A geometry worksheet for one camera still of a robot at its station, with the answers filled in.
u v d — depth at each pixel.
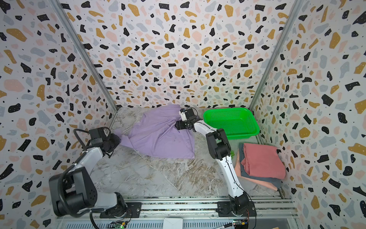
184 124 0.98
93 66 0.93
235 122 1.20
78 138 0.62
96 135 0.68
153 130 1.05
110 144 0.75
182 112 1.00
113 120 1.17
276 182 0.82
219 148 0.65
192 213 0.73
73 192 0.43
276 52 0.88
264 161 0.84
